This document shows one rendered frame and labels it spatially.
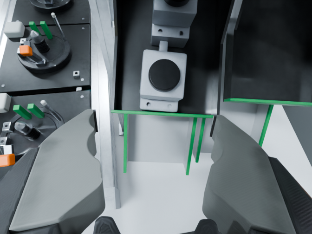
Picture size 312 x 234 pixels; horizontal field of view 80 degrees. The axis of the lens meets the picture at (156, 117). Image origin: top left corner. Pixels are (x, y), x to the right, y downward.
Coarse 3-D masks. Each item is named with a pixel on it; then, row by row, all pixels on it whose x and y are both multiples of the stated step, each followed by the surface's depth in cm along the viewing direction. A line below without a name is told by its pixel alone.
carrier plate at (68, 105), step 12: (24, 96) 48; (36, 96) 49; (48, 96) 49; (60, 96) 49; (72, 96) 49; (84, 96) 50; (12, 108) 47; (24, 108) 47; (60, 108) 48; (72, 108) 48; (84, 108) 48; (0, 120) 45; (0, 132) 44; (0, 168) 41
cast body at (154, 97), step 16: (160, 48) 22; (144, 64) 18; (160, 64) 17; (176, 64) 18; (144, 80) 18; (160, 80) 17; (176, 80) 17; (144, 96) 19; (160, 96) 18; (176, 96) 18
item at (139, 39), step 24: (120, 0) 23; (144, 0) 24; (216, 0) 25; (120, 24) 24; (144, 24) 24; (192, 24) 25; (216, 24) 24; (120, 48) 24; (144, 48) 24; (168, 48) 24; (192, 48) 25; (216, 48) 24; (120, 72) 24; (192, 72) 25; (216, 72) 23; (120, 96) 24; (192, 96) 25; (216, 96) 23
